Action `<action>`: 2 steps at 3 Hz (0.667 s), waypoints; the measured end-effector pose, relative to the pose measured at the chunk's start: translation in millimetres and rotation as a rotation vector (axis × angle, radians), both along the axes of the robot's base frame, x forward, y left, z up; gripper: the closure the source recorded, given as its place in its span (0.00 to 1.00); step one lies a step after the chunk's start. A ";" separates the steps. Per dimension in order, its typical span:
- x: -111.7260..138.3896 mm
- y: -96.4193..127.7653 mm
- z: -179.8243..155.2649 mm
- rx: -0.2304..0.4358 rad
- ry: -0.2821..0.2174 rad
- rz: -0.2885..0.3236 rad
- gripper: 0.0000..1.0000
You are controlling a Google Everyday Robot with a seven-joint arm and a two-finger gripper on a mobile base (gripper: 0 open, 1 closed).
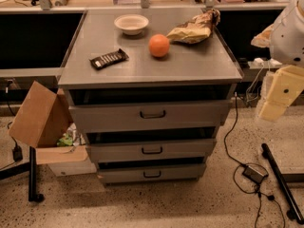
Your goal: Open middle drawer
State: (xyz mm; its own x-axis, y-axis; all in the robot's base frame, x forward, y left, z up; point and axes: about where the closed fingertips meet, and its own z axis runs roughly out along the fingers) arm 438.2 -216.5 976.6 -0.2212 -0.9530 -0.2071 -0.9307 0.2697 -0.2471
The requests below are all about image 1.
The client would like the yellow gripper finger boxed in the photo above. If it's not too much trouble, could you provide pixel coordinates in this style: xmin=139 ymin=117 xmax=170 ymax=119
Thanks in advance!
xmin=251 ymin=25 xmax=274 ymax=48
xmin=258 ymin=66 xmax=304 ymax=122

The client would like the grey drawer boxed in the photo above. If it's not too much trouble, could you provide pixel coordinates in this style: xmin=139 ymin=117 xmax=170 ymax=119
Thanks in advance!
xmin=97 ymin=163 xmax=206 ymax=184
xmin=69 ymin=101 xmax=230 ymax=133
xmin=87 ymin=139 xmax=216 ymax=163

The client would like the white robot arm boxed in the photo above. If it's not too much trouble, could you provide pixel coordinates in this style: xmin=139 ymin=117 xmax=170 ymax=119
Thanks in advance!
xmin=251 ymin=0 xmax=304 ymax=122

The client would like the grey top drawer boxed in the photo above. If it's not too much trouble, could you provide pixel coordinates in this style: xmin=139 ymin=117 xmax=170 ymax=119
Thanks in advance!
xmin=69 ymin=101 xmax=230 ymax=133

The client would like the grey metal drawer cabinet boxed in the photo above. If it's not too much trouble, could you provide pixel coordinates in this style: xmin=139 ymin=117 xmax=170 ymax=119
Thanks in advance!
xmin=59 ymin=8 xmax=242 ymax=172

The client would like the grey bottom drawer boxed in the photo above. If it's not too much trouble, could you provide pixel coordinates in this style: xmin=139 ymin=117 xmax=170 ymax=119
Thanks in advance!
xmin=97 ymin=163 xmax=206 ymax=184

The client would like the white power strip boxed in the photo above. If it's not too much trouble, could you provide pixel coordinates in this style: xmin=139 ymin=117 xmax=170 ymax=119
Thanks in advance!
xmin=253 ymin=58 xmax=281 ymax=67

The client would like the yellow crumpled chip bag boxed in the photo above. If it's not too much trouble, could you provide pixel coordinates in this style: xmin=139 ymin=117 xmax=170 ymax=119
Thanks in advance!
xmin=166 ymin=9 xmax=220 ymax=45

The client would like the black power adapter brick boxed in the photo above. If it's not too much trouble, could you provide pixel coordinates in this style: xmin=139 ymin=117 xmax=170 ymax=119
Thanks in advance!
xmin=242 ymin=166 xmax=268 ymax=184

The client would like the orange fruit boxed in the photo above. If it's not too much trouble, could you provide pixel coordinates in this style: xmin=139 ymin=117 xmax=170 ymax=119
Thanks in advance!
xmin=149 ymin=34 xmax=170 ymax=57

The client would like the black table leg right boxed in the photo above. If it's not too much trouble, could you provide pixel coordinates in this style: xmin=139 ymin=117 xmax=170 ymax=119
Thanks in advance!
xmin=261 ymin=143 xmax=304 ymax=225

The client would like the black table leg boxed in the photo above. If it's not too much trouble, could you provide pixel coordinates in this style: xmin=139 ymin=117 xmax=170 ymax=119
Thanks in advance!
xmin=261 ymin=143 xmax=304 ymax=225
xmin=0 ymin=147 xmax=45 ymax=203

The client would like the white paper bowl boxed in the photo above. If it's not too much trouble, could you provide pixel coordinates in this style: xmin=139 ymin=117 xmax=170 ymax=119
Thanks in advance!
xmin=114 ymin=14 xmax=149 ymax=36

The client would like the black snack bar wrapper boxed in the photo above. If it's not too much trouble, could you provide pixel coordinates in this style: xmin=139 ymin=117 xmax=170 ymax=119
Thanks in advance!
xmin=89 ymin=48 xmax=129 ymax=69

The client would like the green snack packet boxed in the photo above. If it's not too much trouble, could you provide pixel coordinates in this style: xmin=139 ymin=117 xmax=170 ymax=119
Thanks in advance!
xmin=56 ymin=133 xmax=73 ymax=147

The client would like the brown cardboard box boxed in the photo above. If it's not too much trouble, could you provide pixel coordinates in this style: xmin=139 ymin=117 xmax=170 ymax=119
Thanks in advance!
xmin=9 ymin=81 xmax=88 ymax=164

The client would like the black table leg left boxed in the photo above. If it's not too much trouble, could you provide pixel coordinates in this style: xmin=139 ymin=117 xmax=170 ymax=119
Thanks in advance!
xmin=0 ymin=147 xmax=45 ymax=203

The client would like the black plug adapter left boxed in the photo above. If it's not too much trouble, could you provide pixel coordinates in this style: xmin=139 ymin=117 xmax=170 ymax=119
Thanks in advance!
xmin=12 ymin=144 xmax=23 ymax=162

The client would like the black adapter cable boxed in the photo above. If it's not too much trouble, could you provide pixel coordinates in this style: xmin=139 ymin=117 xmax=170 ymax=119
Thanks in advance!
xmin=223 ymin=92 xmax=287 ymax=228

